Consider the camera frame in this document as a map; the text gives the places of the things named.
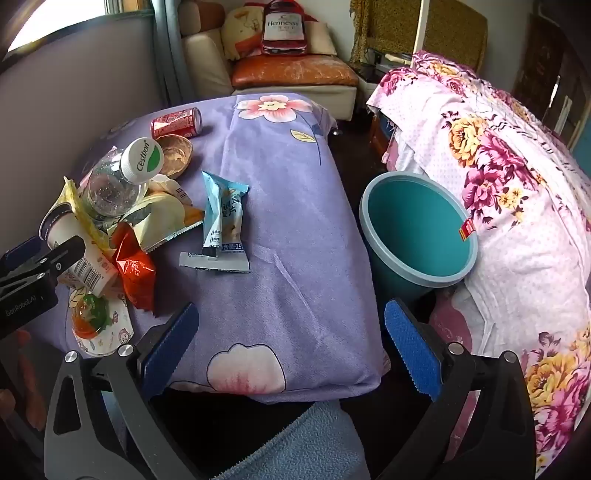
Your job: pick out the dark wooden door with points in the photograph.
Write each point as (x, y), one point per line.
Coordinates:
(540, 64)

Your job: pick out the red soda can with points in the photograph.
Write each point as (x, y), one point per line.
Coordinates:
(178, 122)

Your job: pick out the white side table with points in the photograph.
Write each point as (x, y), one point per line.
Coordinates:
(369, 87)

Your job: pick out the beige pillow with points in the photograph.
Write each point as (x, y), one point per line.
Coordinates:
(323, 41)

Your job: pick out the teal plastic bin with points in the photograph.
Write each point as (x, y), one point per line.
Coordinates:
(415, 221)

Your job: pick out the pink cartoon paper cup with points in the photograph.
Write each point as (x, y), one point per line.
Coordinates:
(111, 339)

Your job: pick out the red orange snack bag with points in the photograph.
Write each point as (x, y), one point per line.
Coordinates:
(134, 270)

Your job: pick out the brown paper bowl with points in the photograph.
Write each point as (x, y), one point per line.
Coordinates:
(178, 154)

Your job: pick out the grey blue curtain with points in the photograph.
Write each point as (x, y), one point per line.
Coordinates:
(166, 50)

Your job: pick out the beige sofa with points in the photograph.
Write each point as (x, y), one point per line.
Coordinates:
(203, 64)

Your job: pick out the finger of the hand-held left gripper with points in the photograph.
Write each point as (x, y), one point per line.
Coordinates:
(21, 253)
(62, 256)

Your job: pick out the orange leather seat cushion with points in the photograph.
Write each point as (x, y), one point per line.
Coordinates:
(291, 71)

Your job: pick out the white dark-rimmed paper cup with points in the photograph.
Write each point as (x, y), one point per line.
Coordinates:
(87, 272)

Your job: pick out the purple floral blanket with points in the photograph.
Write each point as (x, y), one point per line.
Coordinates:
(286, 277)

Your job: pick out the yellow orange snack bag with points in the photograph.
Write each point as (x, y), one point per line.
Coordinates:
(161, 214)

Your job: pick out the yellow cartoon pillow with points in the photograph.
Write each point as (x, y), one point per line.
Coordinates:
(240, 34)

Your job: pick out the clear plastic water bottle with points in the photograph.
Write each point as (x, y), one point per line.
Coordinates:
(111, 189)

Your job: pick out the light blue snack wrapper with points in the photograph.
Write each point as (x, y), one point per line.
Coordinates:
(226, 217)

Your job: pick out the pink floral bed sheet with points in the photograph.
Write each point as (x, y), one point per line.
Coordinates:
(508, 240)

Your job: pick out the leopard print cloth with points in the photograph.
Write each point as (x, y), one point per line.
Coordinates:
(388, 23)

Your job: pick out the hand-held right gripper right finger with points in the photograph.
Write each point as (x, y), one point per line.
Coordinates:
(411, 350)

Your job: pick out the white wooden post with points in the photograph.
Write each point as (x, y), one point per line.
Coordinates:
(421, 27)

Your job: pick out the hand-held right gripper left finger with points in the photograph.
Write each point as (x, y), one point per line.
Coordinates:
(168, 350)

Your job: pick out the teal glass cabinet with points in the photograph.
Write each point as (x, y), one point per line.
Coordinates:
(582, 152)

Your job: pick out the window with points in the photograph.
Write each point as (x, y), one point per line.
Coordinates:
(55, 21)

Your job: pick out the blue fleece garment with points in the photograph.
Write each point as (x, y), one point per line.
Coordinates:
(314, 443)

